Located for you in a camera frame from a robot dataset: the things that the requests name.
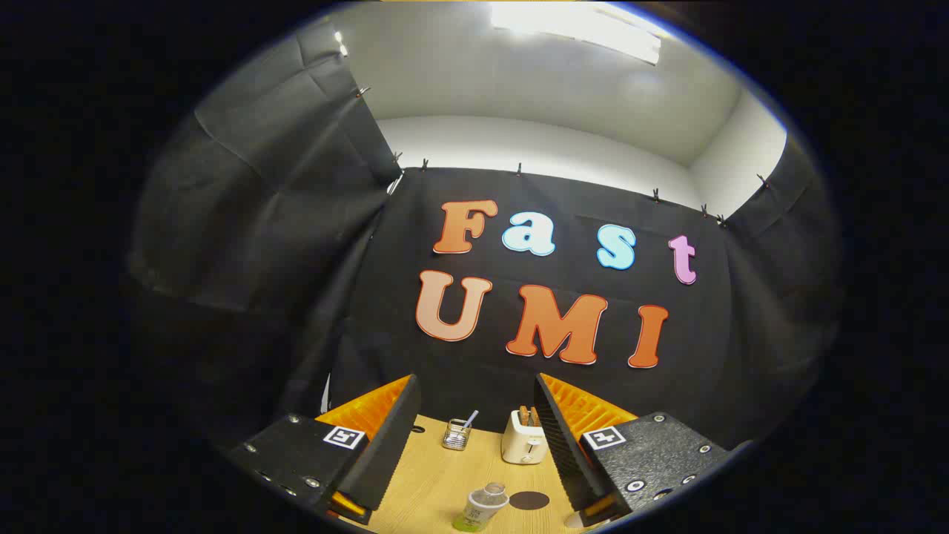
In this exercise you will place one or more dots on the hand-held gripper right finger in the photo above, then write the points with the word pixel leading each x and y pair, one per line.
pixel 563 452

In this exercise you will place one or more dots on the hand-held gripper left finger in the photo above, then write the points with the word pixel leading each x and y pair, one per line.
pixel 389 445

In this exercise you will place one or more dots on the dark brown round coaster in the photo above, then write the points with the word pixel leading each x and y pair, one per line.
pixel 529 500

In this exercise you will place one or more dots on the clear juice bottle white label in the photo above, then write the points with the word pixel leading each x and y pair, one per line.
pixel 478 512

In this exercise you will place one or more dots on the cream toaster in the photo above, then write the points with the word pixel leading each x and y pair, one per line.
pixel 523 446

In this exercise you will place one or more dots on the wooden table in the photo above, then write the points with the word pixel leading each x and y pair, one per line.
pixel 437 482

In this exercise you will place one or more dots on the small glass jar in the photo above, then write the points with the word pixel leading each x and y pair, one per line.
pixel 456 437

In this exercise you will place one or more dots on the white straw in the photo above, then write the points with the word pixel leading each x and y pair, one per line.
pixel 470 420

